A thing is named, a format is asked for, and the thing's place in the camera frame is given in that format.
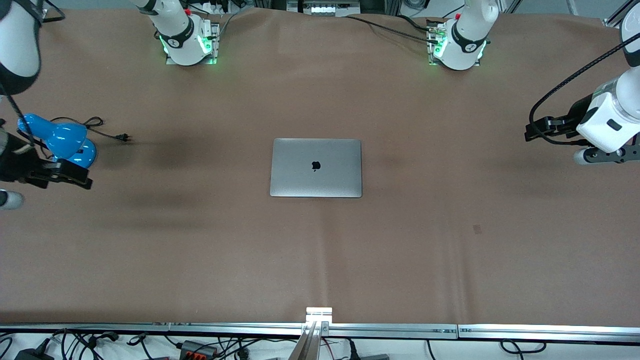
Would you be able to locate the brown table cover sheet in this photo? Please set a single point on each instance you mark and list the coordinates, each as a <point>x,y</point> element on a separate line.
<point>200,250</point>

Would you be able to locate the aluminium table edge rail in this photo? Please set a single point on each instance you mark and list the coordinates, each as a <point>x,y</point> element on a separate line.
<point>390,330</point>
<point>550,332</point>
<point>85,327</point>

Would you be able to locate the grey connector box orange levers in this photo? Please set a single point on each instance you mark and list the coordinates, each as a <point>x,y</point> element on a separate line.
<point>197,348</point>

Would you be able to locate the metal rack with power strip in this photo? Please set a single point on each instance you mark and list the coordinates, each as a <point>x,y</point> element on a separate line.
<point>324,7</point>

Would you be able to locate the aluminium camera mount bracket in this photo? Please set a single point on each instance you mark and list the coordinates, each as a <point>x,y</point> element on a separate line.
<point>318,315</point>

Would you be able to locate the grey laptop computer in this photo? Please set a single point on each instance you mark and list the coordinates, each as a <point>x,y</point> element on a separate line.
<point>300,170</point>

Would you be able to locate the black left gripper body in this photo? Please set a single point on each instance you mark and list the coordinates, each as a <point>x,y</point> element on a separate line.
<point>576,113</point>

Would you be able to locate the blue desk lamp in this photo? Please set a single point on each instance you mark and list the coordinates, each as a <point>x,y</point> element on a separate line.
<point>65,137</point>

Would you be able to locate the aluminium corner profile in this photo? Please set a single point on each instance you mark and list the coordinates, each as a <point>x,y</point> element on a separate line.
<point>612,20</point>
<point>43,14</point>

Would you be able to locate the black power adapter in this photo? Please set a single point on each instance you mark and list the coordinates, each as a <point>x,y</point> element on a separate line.
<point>32,355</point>

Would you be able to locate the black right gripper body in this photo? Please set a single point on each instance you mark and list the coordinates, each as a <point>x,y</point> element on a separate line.
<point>17,164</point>

